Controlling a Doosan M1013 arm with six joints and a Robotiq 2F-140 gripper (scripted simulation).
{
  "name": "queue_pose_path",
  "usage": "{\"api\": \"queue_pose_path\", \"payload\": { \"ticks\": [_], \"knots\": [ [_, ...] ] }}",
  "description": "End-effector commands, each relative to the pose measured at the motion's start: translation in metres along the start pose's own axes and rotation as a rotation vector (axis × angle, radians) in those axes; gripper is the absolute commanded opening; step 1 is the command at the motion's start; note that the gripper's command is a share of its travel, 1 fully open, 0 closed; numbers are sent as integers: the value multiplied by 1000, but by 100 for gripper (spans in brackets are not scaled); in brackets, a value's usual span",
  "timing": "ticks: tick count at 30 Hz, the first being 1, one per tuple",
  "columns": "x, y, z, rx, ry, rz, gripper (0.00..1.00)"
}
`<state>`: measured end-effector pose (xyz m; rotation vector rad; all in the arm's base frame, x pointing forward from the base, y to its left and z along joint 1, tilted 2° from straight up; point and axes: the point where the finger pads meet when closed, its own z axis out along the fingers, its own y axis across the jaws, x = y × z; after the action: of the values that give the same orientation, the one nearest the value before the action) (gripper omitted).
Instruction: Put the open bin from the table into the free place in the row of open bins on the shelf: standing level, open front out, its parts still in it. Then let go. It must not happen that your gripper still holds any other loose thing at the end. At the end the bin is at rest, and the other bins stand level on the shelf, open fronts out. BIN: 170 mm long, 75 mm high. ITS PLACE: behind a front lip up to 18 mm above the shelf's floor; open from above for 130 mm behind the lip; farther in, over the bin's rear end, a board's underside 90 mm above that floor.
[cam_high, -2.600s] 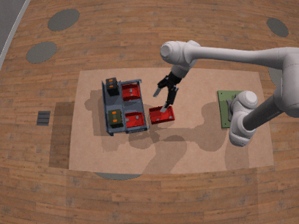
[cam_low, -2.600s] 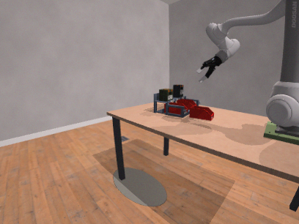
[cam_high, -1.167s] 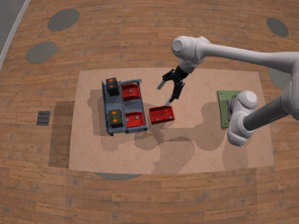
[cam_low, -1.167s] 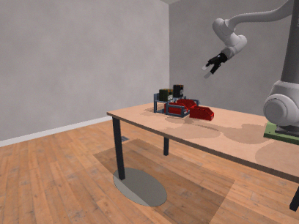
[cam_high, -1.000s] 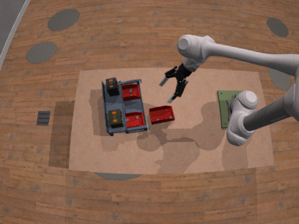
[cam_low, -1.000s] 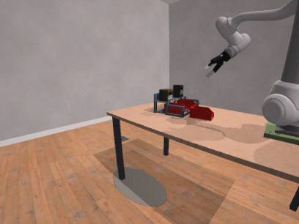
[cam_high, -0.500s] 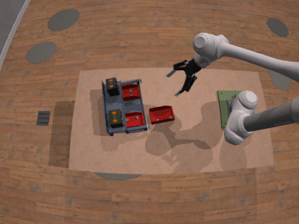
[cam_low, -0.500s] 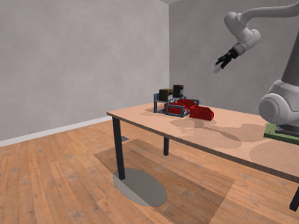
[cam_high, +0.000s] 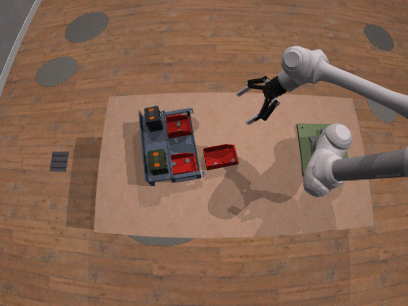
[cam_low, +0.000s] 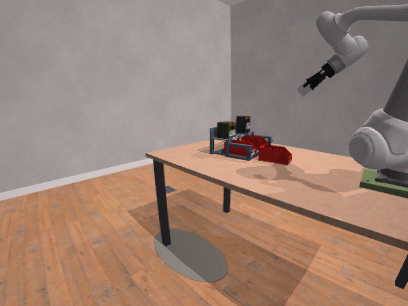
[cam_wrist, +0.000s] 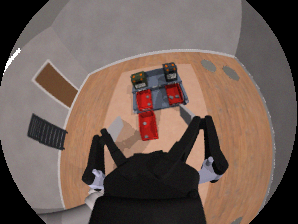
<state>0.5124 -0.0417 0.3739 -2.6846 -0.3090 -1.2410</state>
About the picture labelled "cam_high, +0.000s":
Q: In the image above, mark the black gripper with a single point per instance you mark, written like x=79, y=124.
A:
x=275, y=90

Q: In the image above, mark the red bin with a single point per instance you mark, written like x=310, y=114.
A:
x=181, y=165
x=222, y=154
x=172, y=126

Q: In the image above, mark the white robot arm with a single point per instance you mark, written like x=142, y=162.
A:
x=326, y=168

